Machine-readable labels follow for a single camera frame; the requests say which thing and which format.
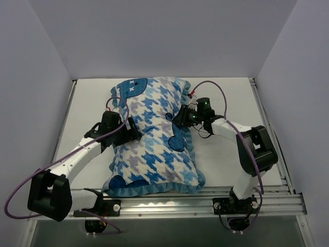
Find blue houndstooth pillow with pillowcase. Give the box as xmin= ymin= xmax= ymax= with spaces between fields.
xmin=102 ymin=77 xmax=206 ymax=197

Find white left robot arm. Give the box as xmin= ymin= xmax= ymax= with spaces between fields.
xmin=27 ymin=111 xmax=141 ymax=222

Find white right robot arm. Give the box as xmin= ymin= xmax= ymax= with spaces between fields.
xmin=173 ymin=97 xmax=278 ymax=213

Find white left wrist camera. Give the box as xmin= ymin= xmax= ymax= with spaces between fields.
xmin=106 ymin=108 xmax=122 ymax=115

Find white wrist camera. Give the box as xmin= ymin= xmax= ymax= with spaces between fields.
xmin=188 ymin=93 xmax=198 ymax=104
xmin=106 ymin=108 xmax=122 ymax=115

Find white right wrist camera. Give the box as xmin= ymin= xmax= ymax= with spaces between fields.
xmin=188 ymin=93 xmax=198 ymax=104

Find aluminium left side rail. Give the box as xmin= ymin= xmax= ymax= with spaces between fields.
xmin=53 ymin=80 xmax=78 ymax=157

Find aluminium rail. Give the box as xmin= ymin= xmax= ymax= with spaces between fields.
xmin=53 ymin=80 xmax=78 ymax=157
xmin=248 ymin=78 xmax=296 ymax=194

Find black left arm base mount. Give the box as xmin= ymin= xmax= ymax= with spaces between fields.
xmin=73 ymin=199 xmax=121 ymax=218

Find aluminium right side rail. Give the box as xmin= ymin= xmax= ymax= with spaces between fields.
xmin=248 ymin=78 xmax=296 ymax=194

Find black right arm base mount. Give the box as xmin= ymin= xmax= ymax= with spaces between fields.
xmin=212 ymin=197 xmax=259 ymax=215

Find aluminium front rail frame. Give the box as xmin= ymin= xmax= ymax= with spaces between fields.
xmin=28 ymin=186 xmax=308 ymax=220

